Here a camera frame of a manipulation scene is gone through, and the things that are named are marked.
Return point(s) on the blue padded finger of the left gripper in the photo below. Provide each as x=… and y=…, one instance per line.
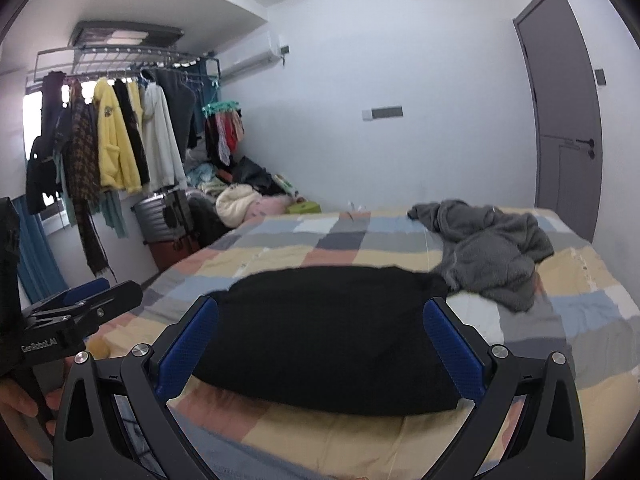
x=84, y=291

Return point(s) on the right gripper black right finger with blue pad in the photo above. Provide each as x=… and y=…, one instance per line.
x=548, y=441

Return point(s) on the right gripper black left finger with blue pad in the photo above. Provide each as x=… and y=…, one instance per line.
x=89, y=441

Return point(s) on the black puffer jacket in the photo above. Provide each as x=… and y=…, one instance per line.
x=336, y=339

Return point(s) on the pile of clothes on floor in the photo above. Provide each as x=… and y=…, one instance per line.
x=248, y=192

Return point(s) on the green sock hanger with clothes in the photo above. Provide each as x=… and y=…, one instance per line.
x=224, y=130

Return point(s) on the metal clothes rack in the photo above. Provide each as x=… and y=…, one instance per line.
x=109, y=59

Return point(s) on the person's left hand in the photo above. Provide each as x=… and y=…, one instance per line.
x=15, y=402

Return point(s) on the blue curtain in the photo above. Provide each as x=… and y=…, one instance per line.
x=37, y=270

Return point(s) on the silver ribbed suitcase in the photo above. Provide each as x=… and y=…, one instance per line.
x=164, y=217

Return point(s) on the yellow fleece jacket hanging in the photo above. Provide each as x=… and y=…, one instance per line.
x=117, y=165

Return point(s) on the brown plaid garment hanging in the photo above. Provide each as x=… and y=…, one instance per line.
x=82, y=176

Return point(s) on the white hoodie hanging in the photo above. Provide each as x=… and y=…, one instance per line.
x=159, y=142

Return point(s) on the black hanging garment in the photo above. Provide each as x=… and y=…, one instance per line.
x=130, y=119

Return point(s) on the grey fleece jacket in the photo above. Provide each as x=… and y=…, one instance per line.
x=487, y=251

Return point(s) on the dark grey hanging coat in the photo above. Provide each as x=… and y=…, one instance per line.
x=180, y=100

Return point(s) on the green box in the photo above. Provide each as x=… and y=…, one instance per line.
x=307, y=207

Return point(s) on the ceiling light fixture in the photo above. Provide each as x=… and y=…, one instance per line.
x=122, y=33

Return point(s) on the white air conditioner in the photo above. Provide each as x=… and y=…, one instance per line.
x=258, y=49

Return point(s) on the grey door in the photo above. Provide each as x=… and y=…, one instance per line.
x=567, y=113

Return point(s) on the wall switch panel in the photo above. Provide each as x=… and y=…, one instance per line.
x=382, y=113

